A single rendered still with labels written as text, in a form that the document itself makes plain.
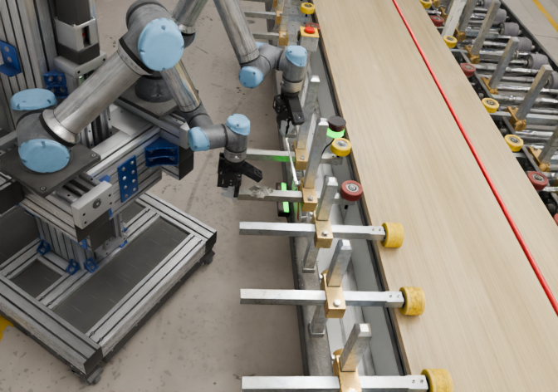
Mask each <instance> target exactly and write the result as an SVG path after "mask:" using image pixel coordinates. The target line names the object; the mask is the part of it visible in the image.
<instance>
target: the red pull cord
mask: <svg viewBox="0 0 558 392"><path fill-rule="evenodd" d="M392 1H393V3H394V5H395V7H396V9H397V11H398V13H399V15H400V16H401V18H402V20H403V22H404V25H405V26H406V28H407V30H408V32H409V34H410V36H411V37H412V39H413V41H414V44H415V46H416V47H417V49H418V51H419V53H420V55H421V57H422V58H423V61H424V63H425V65H426V67H427V68H428V70H429V72H430V74H431V76H432V78H433V80H434V82H435V84H436V86H437V88H438V89H439V91H440V93H441V95H442V97H443V99H444V101H445V103H446V105H447V106H448V108H449V110H450V112H451V114H452V116H453V118H454V120H455V122H456V124H457V125H458V128H459V129H460V131H461V133H462V135H463V138H464V139H465V141H466V142H467V145H468V147H469V149H470V150H471V152H472V155H473V157H474V159H475V160H476V161H477V164H478V166H479V168H480V170H481V171H482V174H483V176H484V177H485V179H486V181H487V183H488V185H489V187H490V189H491V191H492V193H493V195H494V196H495V198H496V200H497V202H498V204H499V206H500V208H501V210H502V212H503V213H504V215H505V217H506V219H507V221H508V223H509V225H510V227H511V230H512V231H513V232H514V234H515V236H516V239H517V241H518V242H519V244H520V246H521V248H522V250H523V252H524V253H525V255H526V258H527V260H528V262H529V263H530V265H531V267H532V269H533V271H534V273H535V274H536V277H537V279H538V281H539V283H540V284H541V286H542V288H543V290H544V292H545V294H546V296H547V298H548V300H549V302H550V303H551V305H552V307H553V309H554V311H555V313H556V315H557V317H558V302H557V300H556V299H555V297H554V295H553V293H552V291H551V289H550V288H549V286H548V284H547V282H546V279H545V278H544V277H543V275H542V273H541V270H540V268H539V267H538V265H537V264H536V261H535V259H534V257H533V256H532V254H531V252H530V250H529V248H528V246H527V245H526V242H525V241H524V239H523V237H522V235H521V233H520V231H519V230H518V228H517V226H516V224H515V222H514V220H513V218H512V216H511V215H510V213H509V211H508V209H507V207H506V205H505V204H504V202H503V200H502V197H501V195H500V194H499V193H498V191H497V188H496V186H495V184H494V183H493V182H492V179H491V177H490V175H489V173H488V172H487V170H486V168H485V166H484V164H483V162H482V161H481V159H480V157H479V155H478V153H477V151H476V149H475V148H474V146H473V144H472V141H471V140H470V138H469V137H468V135H467V132H466V130H465V129H464V127H463V125H462V123H461V121H460V119H459V118H458V115H457V114H456V112H455V110H454V108H453V106H452V104H451V102H450V101H449V99H448V97H447V95H446V93H445V91H444V90H443V88H442V86H441V84H440V82H439V80H438V78H437V77H436V75H435V73H434V71H433V68H432V67H431V66H430V64H429V62H428V59H427V57H426V56H425V55H424V53H423V50H422V48H421V46H420V45H419V43H418V41H417V39H416V37H415V35H414V33H413V32H412V30H411V28H410V26H409V24H408V22H407V21H406V19H405V17H404V15H403V13H402V11H401V9H400V8H399V5H398V3H397V2H396V0H392Z"/></svg>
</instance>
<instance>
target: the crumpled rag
mask: <svg viewBox="0 0 558 392"><path fill-rule="evenodd" d="M249 190H250V191H252V193H251V196H253V197H254V198H264V196H267V195H270V194H271V193H273V189H272V188H271V187H270V188H269V187H267V186H266V185H263V186H261V187H260V186H257V185H252V186H251V187H250V188H249Z"/></svg>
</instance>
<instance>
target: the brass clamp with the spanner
mask: <svg viewBox="0 0 558 392"><path fill-rule="evenodd" d="M303 179H304V178H301V179H300V182H301V184H300V188H299V191H301V192H302V201H301V211H302V212H311V211H312V209H313V208H316V206H317V197H316V188H315V185H314V188H313V189H309V188H304V184H303ZM309 196H313V201H308V197H309Z"/></svg>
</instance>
